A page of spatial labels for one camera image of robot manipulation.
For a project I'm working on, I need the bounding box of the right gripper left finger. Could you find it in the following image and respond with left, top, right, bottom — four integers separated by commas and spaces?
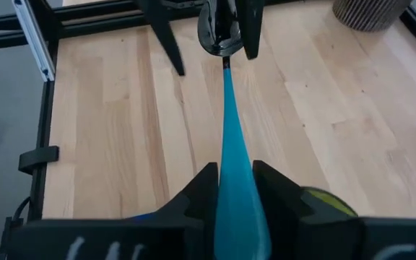
4, 162, 220, 260

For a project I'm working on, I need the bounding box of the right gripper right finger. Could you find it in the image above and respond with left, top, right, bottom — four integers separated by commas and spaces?
253, 160, 416, 260

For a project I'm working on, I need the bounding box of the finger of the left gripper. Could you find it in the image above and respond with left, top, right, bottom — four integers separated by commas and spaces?
135, 0, 187, 77
238, 0, 265, 61

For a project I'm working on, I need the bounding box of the green faceted plastic cup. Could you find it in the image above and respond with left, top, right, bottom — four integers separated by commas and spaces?
301, 186, 360, 218

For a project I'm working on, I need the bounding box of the black spoon with turquoise handle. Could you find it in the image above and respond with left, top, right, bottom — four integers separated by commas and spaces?
197, 0, 272, 260

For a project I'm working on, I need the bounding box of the blue plastic tray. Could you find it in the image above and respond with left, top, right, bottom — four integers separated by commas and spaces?
126, 212, 159, 222

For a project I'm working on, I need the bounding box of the potted plant in striped pot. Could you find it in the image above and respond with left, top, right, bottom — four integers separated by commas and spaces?
331, 0, 415, 33

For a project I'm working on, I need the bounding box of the white aluminium bar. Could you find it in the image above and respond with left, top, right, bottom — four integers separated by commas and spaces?
12, 0, 57, 83

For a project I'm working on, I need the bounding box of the black plastic clamp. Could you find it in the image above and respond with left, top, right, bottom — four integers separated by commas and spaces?
17, 145, 61, 176

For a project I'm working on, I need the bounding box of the thin black cable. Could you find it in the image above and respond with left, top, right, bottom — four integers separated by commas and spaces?
9, 196, 33, 233

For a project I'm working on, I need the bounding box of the black aluminium table frame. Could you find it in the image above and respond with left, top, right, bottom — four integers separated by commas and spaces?
0, 0, 416, 232

